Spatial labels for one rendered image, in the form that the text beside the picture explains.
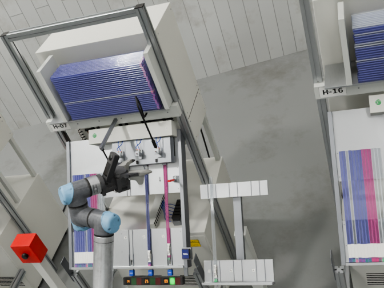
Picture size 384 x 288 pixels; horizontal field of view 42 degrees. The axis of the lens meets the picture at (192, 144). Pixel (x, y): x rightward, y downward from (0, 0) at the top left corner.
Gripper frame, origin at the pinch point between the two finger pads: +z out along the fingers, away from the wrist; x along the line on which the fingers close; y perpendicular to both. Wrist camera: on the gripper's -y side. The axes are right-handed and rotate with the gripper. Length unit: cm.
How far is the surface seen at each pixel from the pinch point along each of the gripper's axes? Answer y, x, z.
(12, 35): -46, -88, -20
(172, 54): -27, -57, 51
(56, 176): 119, -273, 34
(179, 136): 13, -43, 42
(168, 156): 20, -40, 33
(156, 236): 60, -35, 18
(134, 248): 67, -42, 8
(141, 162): 24, -50, 22
